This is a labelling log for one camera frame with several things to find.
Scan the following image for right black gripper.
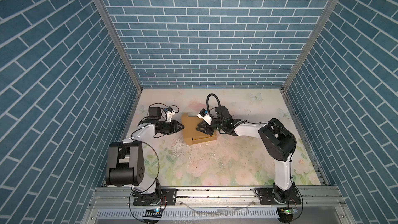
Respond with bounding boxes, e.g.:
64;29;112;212
196;121;226;137

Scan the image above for brown cardboard box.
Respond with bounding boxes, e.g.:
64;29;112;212
181;113;217;146

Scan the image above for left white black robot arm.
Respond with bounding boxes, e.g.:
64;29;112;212
105;103;184;197

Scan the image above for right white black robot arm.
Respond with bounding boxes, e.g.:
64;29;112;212
196;106;297;204

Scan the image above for left green circuit board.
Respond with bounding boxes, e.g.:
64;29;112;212
143;208;163;219

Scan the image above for green circuit board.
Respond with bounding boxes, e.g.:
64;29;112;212
277;207;297;218
143;208;163;219

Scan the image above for right green circuit board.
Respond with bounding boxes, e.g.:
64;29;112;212
277;207;297;218

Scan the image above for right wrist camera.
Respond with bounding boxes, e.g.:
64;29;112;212
198;109;212;125

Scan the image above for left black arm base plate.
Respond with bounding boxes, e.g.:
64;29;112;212
132;188;177;206

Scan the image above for aluminium mounting rail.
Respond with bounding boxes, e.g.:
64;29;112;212
89;185;346;209

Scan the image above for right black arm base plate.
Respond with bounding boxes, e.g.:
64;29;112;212
254;186;302;205

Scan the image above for white slotted cable duct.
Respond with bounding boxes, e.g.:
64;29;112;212
97;207;279;220

